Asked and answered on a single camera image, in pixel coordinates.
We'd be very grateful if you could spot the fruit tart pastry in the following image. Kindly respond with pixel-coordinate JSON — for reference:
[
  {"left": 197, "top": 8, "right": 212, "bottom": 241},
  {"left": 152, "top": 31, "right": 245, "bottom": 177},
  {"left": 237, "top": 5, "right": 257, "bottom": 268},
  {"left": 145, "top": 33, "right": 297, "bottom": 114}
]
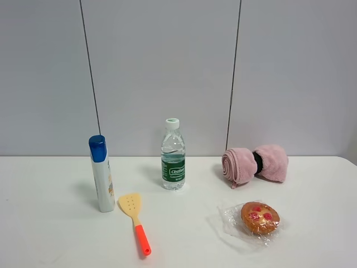
[{"left": 218, "top": 200, "right": 284, "bottom": 246}]

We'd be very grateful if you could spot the rolled pink towel black band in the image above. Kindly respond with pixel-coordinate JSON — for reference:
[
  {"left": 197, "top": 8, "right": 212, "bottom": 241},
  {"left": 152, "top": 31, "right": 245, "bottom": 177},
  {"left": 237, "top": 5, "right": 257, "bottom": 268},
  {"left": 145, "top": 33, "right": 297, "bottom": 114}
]
[{"left": 221, "top": 145, "right": 288, "bottom": 189}]

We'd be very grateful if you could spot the yellow spatula orange handle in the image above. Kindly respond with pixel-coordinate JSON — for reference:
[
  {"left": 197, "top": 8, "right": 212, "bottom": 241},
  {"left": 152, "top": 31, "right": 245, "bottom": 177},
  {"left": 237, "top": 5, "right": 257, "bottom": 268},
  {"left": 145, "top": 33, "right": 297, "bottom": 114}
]
[{"left": 118, "top": 193, "right": 151, "bottom": 257}]

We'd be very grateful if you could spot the white blue-capped shampoo bottle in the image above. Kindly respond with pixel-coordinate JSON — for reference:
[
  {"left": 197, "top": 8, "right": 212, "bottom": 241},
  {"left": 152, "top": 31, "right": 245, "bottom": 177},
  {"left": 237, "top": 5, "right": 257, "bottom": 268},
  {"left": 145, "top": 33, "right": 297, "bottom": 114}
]
[{"left": 89, "top": 135, "right": 115, "bottom": 213}]

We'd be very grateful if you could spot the clear water bottle green label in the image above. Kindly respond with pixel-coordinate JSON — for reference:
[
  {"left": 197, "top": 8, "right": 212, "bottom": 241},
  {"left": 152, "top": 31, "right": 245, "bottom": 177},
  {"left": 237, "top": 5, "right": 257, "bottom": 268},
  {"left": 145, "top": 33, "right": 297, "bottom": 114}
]
[{"left": 161, "top": 118, "right": 186, "bottom": 190}]

